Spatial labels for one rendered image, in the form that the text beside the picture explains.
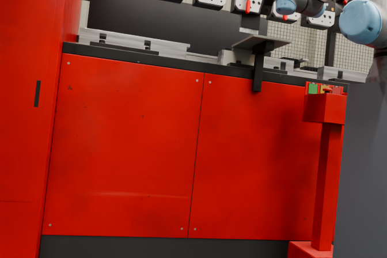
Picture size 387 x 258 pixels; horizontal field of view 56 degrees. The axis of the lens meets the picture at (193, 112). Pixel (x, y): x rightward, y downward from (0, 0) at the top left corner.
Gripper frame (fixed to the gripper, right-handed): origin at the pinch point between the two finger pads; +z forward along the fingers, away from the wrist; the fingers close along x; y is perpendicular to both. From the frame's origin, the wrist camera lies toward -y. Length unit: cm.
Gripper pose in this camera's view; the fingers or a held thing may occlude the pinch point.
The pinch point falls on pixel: (254, 2)
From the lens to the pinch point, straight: 177.5
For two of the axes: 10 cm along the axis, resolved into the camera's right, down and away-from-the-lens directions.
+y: 1.1, -9.9, 0.5
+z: -2.6, 0.2, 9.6
